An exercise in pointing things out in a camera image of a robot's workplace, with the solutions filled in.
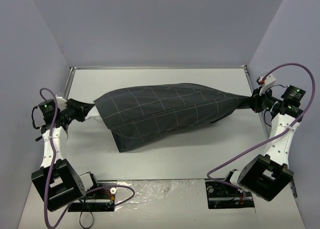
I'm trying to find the dark grey checked pillowcase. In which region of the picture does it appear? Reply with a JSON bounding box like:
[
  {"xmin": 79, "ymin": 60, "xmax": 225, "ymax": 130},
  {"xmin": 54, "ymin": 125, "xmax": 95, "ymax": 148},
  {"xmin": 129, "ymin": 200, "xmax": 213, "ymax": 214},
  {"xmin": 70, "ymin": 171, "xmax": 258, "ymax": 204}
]
[{"xmin": 94, "ymin": 83, "xmax": 250, "ymax": 153}]

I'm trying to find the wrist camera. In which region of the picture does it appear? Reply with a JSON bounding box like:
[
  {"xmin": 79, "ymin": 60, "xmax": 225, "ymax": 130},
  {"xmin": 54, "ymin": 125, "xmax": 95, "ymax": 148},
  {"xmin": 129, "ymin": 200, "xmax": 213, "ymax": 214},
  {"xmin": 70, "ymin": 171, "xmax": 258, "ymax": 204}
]
[
  {"xmin": 55, "ymin": 93, "xmax": 67, "ymax": 110},
  {"xmin": 256, "ymin": 74, "xmax": 276, "ymax": 96}
]

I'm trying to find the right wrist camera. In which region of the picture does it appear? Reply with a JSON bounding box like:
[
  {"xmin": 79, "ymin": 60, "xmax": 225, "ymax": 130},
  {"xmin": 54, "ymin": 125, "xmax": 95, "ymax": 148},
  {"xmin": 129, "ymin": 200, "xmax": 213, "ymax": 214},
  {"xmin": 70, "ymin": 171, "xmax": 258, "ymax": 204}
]
[{"xmin": 256, "ymin": 74, "xmax": 276, "ymax": 96}]

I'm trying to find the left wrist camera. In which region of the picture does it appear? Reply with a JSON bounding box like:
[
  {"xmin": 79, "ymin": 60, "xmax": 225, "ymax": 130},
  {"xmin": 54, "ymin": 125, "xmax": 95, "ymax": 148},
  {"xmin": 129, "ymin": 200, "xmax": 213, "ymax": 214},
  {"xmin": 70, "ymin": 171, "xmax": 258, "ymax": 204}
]
[{"xmin": 55, "ymin": 93, "xmax": 67, "ymax": 110}]

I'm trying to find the white pillow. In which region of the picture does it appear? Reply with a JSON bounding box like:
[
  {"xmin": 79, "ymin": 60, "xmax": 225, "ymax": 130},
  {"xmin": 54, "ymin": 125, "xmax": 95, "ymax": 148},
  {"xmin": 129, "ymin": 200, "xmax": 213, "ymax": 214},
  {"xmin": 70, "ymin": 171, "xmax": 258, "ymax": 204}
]
[{"xmin": 85, "ymin": 106, "xmax": 103, "ymax": 123}]

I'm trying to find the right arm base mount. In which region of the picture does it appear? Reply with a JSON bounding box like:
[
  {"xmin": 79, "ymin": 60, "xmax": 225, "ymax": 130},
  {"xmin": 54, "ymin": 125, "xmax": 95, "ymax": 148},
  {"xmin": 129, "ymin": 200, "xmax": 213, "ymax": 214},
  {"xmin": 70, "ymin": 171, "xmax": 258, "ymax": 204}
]
[{"xmin": 205, "ymin": 180, "xmax": 255, "ymax": 210}]

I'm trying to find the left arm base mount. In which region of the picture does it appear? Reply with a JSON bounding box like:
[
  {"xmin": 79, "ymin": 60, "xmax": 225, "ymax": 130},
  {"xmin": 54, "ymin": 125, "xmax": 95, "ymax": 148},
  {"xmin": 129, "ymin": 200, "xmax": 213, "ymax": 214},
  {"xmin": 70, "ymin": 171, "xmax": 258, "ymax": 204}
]
[{"xmin": 68, "ymin": 189, "xmax": 116, "ymax": 213}]

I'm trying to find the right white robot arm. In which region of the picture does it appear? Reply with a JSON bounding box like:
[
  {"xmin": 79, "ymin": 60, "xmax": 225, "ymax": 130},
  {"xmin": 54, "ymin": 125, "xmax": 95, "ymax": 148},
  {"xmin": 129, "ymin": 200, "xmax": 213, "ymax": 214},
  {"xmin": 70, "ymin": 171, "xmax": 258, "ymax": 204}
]
[{"xmin": 221, "ymin": 85, "xmax": 306, "ymax": 202}]

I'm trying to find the black cable loop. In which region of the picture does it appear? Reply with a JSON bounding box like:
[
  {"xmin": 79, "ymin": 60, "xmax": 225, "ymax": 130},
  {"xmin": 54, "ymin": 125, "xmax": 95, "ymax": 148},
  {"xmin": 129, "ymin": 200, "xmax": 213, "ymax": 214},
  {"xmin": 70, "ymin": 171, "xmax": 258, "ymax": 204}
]
[{"xmin": 78, "ymin": 208, "xmax": 95, "ymax": 229}]

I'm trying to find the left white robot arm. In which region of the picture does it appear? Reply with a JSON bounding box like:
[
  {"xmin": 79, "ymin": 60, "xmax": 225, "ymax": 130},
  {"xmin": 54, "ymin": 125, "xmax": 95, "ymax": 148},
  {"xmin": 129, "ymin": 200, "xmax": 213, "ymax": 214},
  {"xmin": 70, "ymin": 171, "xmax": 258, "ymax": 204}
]
[{"xmin": 31, "ymin": 99, "xmax": 101, "ymax": 212}]

